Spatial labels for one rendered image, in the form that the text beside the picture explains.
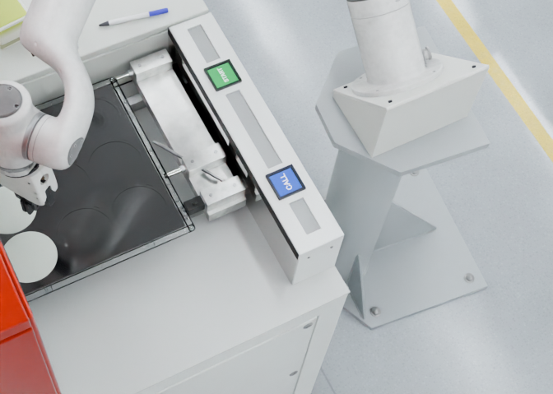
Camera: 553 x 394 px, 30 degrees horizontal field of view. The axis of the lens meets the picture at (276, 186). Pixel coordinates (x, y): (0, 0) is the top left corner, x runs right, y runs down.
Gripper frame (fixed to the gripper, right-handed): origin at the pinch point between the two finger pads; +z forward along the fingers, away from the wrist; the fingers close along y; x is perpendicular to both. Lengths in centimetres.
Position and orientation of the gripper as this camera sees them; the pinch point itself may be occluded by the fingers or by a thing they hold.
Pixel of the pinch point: (30, 201)
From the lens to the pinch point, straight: 185.3
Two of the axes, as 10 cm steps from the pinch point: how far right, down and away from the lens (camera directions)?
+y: -8.7, -4.6, 1.8
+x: -4.9, 7.4, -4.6
